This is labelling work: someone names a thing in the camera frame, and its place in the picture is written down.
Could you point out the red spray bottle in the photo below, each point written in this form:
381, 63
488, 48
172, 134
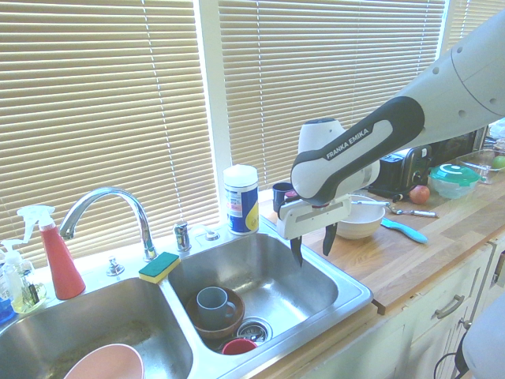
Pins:
63, 268

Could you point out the red cup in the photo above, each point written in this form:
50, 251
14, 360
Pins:
238, 347

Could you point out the white wipes canister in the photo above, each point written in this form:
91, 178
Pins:
241, 197

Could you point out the clear glass dish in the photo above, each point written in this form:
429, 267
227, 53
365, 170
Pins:
479, 160

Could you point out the chrome curved faucet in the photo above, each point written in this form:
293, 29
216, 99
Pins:
134, 201

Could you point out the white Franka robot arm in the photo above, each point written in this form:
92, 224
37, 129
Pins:
355, 158

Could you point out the blue liquid spray bottle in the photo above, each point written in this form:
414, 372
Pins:
4, 310

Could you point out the black microwave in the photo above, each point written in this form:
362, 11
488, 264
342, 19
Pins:
453, 144

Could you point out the white ceramic bowl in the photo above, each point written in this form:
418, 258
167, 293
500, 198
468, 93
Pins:
361, 223

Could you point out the black toaster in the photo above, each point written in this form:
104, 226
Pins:
398, 169

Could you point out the yellow and green sponge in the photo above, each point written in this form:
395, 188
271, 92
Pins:
159, 266

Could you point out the narrow beige window blind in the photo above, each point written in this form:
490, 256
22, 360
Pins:
473, 19

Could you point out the green apple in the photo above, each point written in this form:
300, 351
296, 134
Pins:
500, 162

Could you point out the pink bowl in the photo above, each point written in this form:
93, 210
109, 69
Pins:
106, 363

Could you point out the grey mug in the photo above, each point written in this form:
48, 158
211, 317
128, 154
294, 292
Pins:
213, 306

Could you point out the stainless steel double sink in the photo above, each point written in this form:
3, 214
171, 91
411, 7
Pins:
284, 276

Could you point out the brown wooden bowl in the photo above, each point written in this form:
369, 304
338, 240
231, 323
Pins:
236, 312

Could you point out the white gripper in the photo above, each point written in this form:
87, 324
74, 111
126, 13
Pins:
304, 219

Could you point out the clear yellow soap bottle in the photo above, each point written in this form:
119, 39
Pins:
25, 296

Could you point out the dark mug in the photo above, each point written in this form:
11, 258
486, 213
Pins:
281, 197

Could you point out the teal lidded plastic container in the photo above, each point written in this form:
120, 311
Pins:
455, 179

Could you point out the small chrome faucet knob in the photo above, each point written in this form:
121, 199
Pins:
114, 267

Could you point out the wide beige window blind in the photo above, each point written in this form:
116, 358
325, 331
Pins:
98, 118
315, 79

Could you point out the red apple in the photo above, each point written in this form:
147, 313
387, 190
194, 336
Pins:
419, 194

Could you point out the metal sink drain strainer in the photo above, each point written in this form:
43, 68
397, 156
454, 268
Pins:
258, 327

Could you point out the cream kitchen cabinet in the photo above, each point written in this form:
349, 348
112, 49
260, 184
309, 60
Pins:
394, 339

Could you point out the grey rounded robot base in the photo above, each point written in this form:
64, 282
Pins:
487, 343

